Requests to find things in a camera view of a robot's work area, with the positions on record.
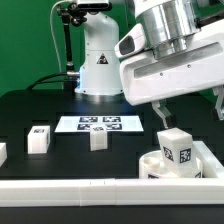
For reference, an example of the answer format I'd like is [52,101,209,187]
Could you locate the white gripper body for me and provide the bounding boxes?
[120,23,224,105]

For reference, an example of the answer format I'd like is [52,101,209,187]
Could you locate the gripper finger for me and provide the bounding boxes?
[152,100,176,129]
[213,85,224,120]

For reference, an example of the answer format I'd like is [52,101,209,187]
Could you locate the white round stool seat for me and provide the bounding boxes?
[139,150,203,179]

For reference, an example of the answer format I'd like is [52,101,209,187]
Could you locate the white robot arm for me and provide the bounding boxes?
[78,0,224,128]

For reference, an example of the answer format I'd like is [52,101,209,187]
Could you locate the white sheet with tags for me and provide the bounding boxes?
[55,115,143,133]

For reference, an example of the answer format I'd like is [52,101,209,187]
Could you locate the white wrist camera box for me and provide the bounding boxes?
[114,23,148,59]

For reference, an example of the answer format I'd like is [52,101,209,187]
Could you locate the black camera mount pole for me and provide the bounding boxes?
[57,2,87,94]

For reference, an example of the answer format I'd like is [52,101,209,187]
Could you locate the black cables at base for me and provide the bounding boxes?
[26,72,78,91]

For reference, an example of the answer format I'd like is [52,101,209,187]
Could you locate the white cable on pole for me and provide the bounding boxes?
[49,0,78,74]

